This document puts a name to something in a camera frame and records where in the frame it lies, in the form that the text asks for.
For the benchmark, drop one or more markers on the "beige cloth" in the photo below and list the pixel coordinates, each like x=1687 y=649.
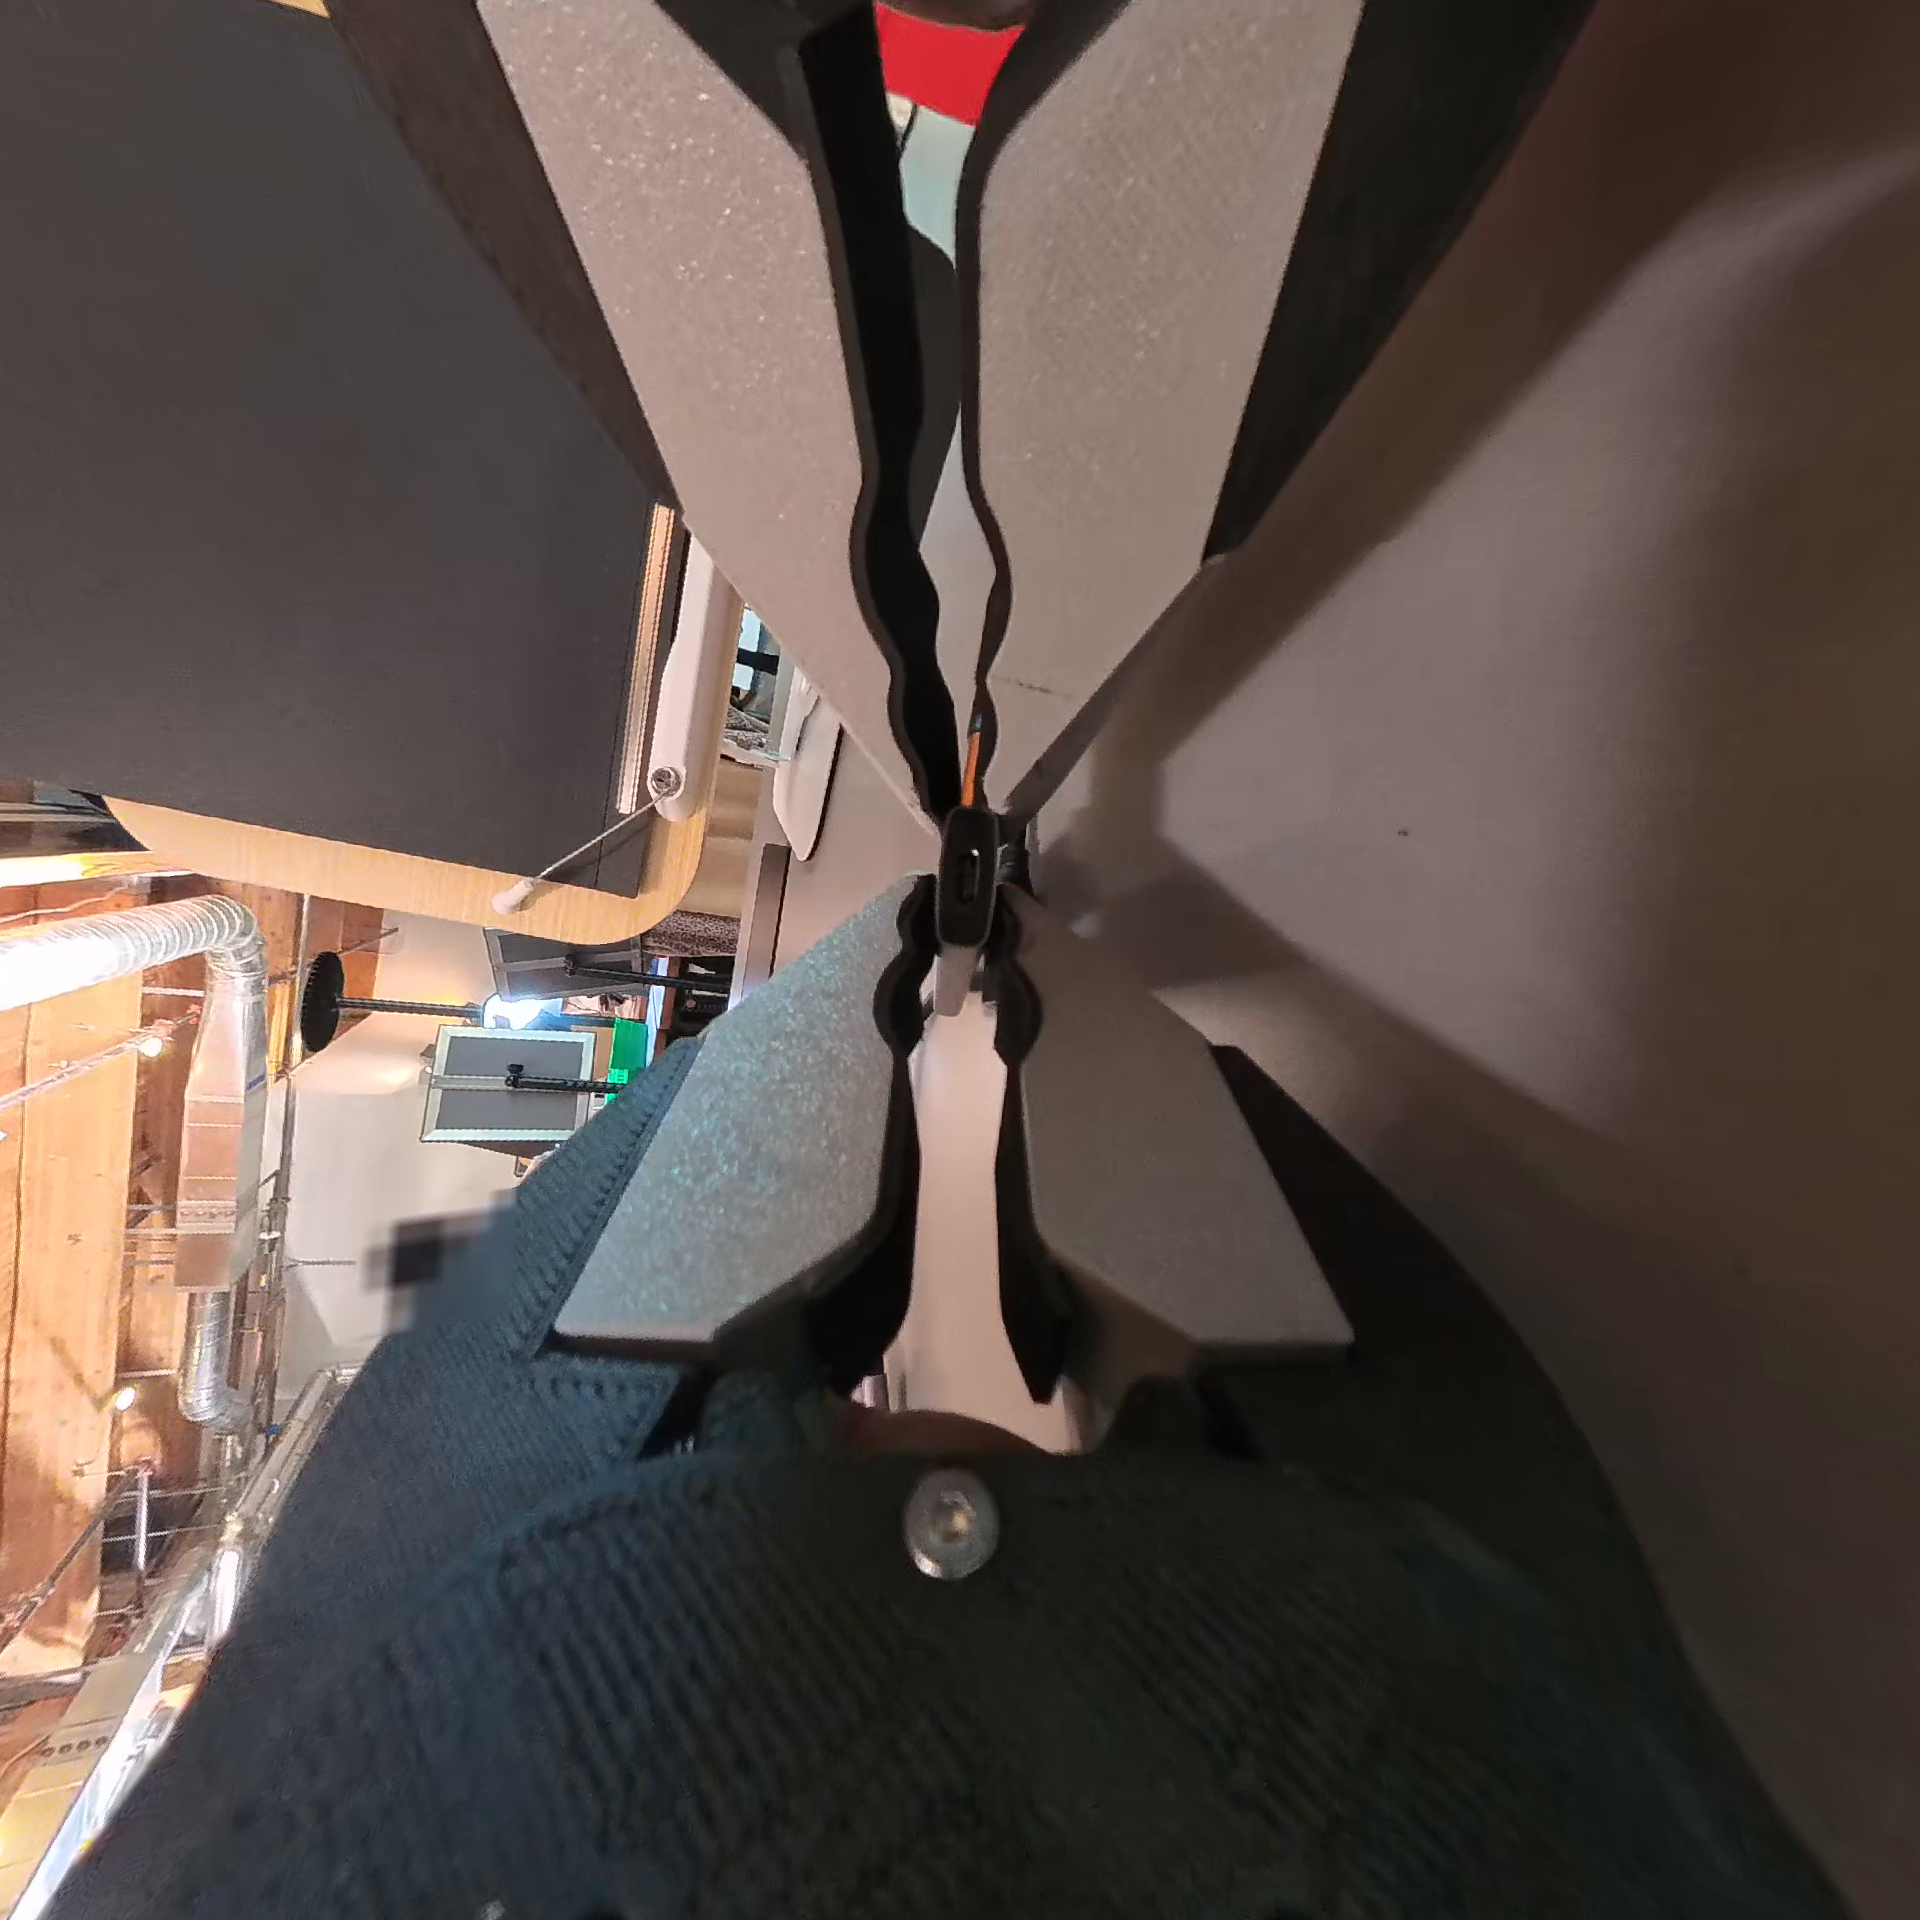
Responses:
x=732 y=838

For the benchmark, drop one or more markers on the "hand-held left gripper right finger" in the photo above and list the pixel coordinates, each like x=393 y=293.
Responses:
x=1170 y=1185

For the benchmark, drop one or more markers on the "black USB adapter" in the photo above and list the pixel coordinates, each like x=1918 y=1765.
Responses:
x=967 y=884

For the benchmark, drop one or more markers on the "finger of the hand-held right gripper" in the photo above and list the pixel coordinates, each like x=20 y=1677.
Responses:
x=1124 y=300
x=690 y=300

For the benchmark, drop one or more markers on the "green plastic bin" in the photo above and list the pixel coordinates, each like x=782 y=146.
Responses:
x=628 y=1050

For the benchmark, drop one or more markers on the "silver air duct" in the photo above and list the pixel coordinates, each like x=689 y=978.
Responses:
x=119 y=945

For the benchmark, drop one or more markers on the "wood-rimmed black monitor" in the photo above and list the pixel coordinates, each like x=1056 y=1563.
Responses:
x=224 y=374

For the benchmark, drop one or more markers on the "grey framed monitor on stand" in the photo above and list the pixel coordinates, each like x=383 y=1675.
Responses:
x=539 y=961
x=503 y=1078

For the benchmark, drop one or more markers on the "black floor lamp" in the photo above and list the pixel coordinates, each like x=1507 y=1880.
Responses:
x=322 y=1001

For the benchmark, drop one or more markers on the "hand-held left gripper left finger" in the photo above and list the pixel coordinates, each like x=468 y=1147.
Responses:
x=734 y=1185

